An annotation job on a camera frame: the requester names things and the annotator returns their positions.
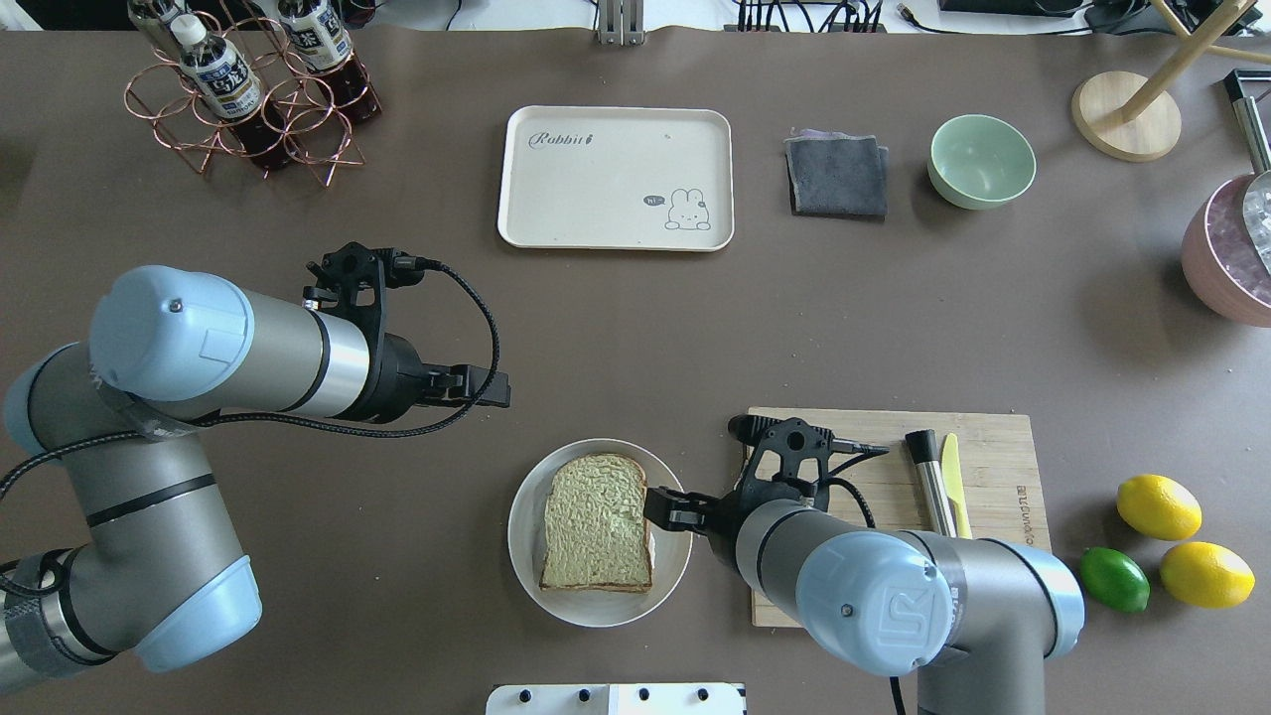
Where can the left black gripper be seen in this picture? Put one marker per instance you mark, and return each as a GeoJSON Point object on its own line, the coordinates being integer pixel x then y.
{"type": "Point", "coordinates": [398, 375]}

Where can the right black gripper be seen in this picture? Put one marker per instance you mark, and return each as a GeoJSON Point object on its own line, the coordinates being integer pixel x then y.
{"type": "Point", "coordinates": [724, 518]}

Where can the white round plate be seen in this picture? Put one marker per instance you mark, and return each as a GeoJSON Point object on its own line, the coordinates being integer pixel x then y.
{"type": "Point", "coordinates": [592, 608]}

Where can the bread slice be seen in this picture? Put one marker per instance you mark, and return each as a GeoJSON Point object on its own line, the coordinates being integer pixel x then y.
{"type": "Point", "coordinates": [594, 529]}

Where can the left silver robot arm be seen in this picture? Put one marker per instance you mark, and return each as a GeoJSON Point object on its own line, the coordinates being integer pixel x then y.
{"type": "Point", "coordinates": [169, 354]}

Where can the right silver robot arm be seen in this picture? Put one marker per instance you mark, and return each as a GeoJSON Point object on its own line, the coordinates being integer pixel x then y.
{"type": "Point", "coordinates": [974, 619]}

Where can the cream rabbit tray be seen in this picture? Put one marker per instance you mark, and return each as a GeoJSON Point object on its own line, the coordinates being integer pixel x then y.
{"type": "Point", "coordinates": [620, 178]}

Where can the steel muddler black tip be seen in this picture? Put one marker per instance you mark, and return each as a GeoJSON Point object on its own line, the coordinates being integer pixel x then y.
{"type": "Point", "coordinates": [923, 450]}

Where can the yellow plastic knife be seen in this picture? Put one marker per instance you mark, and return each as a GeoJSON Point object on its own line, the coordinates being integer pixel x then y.
{"type": "Point", "coordinates": [954, 487]}

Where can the wooden cutting board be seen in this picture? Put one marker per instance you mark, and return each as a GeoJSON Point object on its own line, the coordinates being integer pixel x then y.
{"type": "Point", "coordinates": [1003, 489]}

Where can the grey folded cloth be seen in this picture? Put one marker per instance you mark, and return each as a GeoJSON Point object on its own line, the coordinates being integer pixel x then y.
{"type": "Point", "coordinates": [835, 174]}

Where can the tea bottle middle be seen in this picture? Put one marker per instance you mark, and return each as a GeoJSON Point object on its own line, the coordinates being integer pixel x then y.
{"type": "Point", "coordinates": [318, 35]}

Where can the tea bottle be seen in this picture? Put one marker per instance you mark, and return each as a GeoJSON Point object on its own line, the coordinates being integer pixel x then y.
{"type": "Point", "coordinates": [153, 19]}
{"type": "Point", "coordinates": [318, 35]}
{"type": "Point", "coordinates": [233, 91]}

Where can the tea bottle front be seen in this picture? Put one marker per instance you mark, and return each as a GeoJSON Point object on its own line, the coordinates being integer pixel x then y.
{"type": "Point", "coordinates": [233, 91]}

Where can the green lime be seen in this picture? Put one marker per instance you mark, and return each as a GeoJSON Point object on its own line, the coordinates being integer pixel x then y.
{"type": "Point", "coordinates": [1114, 580]}

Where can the green ceramic bowl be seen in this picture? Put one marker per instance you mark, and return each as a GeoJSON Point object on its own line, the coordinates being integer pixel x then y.
{"type": "Point", "coordinates": [978, 162]}

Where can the yellow lemon far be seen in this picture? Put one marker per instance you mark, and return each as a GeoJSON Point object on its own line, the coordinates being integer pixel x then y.
{"type": "Point", "coordinates": [1159, 507]}

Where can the yellow lemon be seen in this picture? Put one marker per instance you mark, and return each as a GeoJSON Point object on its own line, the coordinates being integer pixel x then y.
{"type": "Point", "coordinates": [1206, 575]}
{"type": "Point", "coordinates": [1159, 507]}

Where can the tea bottle back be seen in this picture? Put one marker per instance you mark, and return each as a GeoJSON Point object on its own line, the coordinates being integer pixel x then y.
{"type": "Point", "coordinates": [153, 19]}

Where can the yellow lemon near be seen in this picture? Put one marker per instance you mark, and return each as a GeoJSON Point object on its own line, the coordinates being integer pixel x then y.
{"type": "Point", "coordinates": [1206, 575]}

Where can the pink bowl of ice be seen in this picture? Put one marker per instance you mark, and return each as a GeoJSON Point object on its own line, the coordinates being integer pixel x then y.
{"type": "Point", "coordinates": [1220, 261]}

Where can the wooden mug tree stand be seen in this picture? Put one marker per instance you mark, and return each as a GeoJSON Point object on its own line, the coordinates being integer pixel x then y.
{"type": "Point", "coordinates": [1131, 117]}

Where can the metal ice scoop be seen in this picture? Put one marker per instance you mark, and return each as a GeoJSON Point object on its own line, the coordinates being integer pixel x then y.
{"type": "Point", "coordinates": [1244, 88]}

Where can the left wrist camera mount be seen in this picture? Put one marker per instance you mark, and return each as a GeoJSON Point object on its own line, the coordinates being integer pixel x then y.
{"type": "Point", "coordinates": [351, 283]}

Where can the aluminium frame post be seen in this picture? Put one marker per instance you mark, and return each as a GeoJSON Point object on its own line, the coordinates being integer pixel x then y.
{"type": "Point", "coordinates": [620, 23]}

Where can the copper wire bottle rack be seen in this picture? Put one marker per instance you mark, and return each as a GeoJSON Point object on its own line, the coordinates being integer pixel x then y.
{"type": "Point", "coordinates": [281, 85]}

